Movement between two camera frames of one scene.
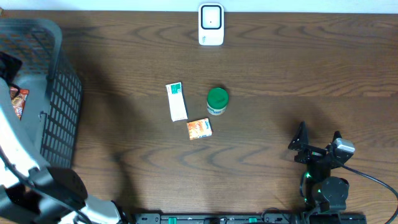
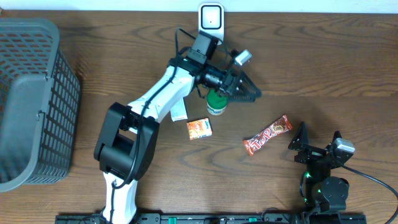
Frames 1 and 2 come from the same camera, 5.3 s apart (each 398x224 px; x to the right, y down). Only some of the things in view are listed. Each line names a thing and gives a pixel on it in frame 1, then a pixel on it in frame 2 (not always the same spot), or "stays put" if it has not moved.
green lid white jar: x=217 y=101 stays put
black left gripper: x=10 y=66 -> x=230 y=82
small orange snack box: x=199 y=129 stays put
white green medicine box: x=177 y=101 stays put
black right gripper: x=311 y=152 stays put
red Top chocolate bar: x=18 y=97 -> x=283 y=124
